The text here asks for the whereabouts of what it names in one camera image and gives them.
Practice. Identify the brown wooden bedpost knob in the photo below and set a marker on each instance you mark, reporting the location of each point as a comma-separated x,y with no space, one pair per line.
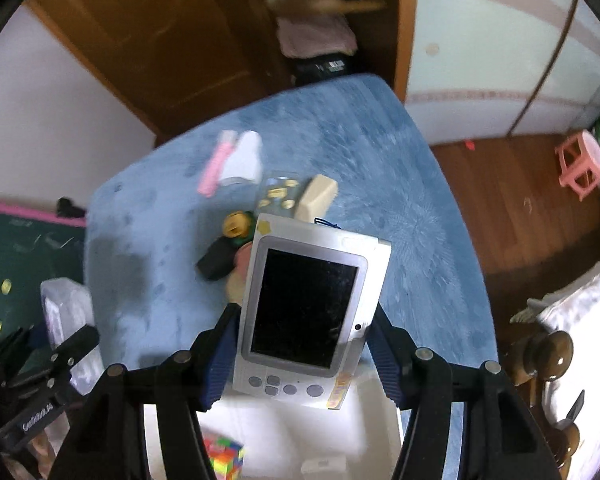
544,356

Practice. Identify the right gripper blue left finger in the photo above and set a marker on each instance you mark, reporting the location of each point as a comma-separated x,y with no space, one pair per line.
217,355

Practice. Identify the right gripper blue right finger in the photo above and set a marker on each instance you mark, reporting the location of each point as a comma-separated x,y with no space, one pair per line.
390,348

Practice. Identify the pink flat stick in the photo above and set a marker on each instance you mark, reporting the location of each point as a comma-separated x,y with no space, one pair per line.
224,146

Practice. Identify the white handheld game console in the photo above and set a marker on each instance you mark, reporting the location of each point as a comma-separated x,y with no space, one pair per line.
311,294

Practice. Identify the black power adapter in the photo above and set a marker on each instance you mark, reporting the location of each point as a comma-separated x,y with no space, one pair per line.
218,261

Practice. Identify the white plastic bin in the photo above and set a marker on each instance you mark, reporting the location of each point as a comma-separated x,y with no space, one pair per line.
278,437

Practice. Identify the black chalkboard clip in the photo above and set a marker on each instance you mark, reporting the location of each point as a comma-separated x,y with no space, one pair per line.
65,208

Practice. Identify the green chalkboard pink frame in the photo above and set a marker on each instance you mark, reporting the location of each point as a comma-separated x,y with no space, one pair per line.
35,246

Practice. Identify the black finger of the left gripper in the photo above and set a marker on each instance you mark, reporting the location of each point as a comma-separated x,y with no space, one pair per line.
60,363

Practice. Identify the white checkered blanket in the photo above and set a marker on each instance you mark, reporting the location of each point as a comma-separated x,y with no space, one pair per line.
578,314

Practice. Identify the clear box with gold studs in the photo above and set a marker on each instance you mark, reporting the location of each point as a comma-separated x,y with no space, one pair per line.
279,193

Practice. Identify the white cube charger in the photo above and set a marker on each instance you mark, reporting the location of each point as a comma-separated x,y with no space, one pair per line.
325,468

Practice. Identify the white bottle-shaped object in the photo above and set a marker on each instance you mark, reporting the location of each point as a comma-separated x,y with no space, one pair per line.
244,165

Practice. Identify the beige wooden block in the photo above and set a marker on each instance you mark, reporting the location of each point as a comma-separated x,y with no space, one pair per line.
316,199

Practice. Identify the brown wooden cabinet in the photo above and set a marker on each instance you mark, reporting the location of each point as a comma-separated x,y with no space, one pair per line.
179,63

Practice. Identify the pink folded cloth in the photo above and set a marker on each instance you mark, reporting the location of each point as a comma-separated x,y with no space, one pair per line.
314,36

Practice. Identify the person's left hand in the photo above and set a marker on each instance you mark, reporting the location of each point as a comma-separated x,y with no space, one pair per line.
34,461

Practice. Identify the pink round compact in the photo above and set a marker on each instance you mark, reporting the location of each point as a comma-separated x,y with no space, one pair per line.
241,261

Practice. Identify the green gold perfume bottle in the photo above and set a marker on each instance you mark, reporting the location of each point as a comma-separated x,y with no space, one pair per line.
238,227

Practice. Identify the multicolour puzzle cube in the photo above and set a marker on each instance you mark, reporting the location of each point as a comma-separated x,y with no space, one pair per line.
226,457

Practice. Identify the clear plastic packet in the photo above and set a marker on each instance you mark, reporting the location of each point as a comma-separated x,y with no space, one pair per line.
67,307

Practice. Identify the gold round tin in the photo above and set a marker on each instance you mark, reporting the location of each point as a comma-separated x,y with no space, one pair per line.
235,288

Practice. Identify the pink plastic stool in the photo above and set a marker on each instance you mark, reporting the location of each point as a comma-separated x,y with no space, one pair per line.
579,163

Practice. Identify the sliding wardrobe door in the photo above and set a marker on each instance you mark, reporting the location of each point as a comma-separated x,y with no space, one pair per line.
489,68

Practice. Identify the blue fuzzy table cover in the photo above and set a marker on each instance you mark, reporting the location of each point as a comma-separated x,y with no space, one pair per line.
147,226

